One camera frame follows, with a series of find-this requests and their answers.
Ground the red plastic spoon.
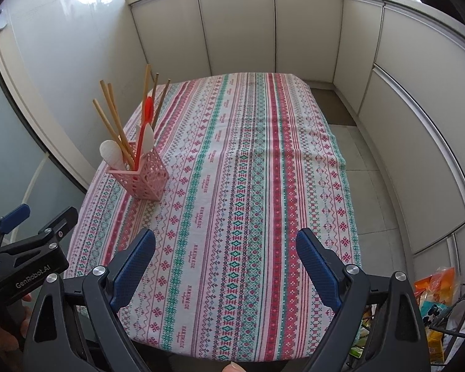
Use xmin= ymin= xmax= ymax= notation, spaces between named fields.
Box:
xmin=135 ymin=95 xmax=155 ymax=171

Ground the white plastic spoon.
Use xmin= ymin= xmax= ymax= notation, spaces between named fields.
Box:
xmin=137 ymin=121 xmax=156 ymax=154

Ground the frosted glass door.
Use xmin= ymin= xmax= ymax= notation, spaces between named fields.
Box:
xmin=0 ymin=19 xmax=99 ymax=249

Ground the white drawer cabinet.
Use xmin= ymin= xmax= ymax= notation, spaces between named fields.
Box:
xmin=331 ymin=0 xmax=465 ymax=264

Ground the bundle of wooden chopsticks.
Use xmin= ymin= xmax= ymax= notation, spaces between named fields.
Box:
xmin=92 ymin=64 xmax=160 ymax=171

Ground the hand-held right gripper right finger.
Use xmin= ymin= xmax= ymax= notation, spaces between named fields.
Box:
xmin=296 ymin=228 xmax=431 ymax=372

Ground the white hose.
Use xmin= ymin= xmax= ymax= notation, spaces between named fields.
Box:
xmin=10 ymin=156 xmax=48 ymax=238

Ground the white door cabinet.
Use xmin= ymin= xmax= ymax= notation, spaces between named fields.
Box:
xmin=128 ymin=0 xmax=345 ymax=86

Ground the teal snack packet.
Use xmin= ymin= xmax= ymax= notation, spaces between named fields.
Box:
xmin=420 ymin=292 xmax=456 ymax=326

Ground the orange snack packet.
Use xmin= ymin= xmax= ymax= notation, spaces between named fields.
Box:
xmin=414 ymin=267 xmax=460 ymax=307

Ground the patterned striped tablecloth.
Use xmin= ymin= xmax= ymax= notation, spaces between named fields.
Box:
xmin=64 ymin=72 xmax=363 ymax=362

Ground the yellow snack packet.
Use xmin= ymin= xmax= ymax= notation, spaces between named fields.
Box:
xmin=426 ymin=327 xmax=449 ymax=365
xmin=351 ymin=310 xmax=374 ymax=359

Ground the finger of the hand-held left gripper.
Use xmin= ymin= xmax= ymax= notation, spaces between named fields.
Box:
xmin=0 ymin=207 xmax=79 ymax=257
xmin=0 ymin=204 xmax=31 ymax=249

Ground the brown floor mat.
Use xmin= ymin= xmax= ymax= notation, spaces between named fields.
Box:
xmin=310 ymin=87 xmax=358 ymax=126

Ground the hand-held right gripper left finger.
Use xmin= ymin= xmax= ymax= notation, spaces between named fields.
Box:
xmin=23 ymin=228 xmax=156 ymax=372

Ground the black wire rack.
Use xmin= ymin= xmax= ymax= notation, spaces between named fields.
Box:
xmin=349 ymin=283 xmax=465 ymax=372

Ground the pink perforated utensil holder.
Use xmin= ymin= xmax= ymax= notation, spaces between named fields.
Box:
xmin=106 ymin=148 xmax=169 ymax=201

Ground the person's left hand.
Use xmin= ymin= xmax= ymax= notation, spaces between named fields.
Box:
xmin=0 ymin=292 xmax=34 ymax=362

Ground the white rice paddle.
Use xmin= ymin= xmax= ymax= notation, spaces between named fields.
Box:
xmin=100 ymin=139 xmax=126 ymax=171

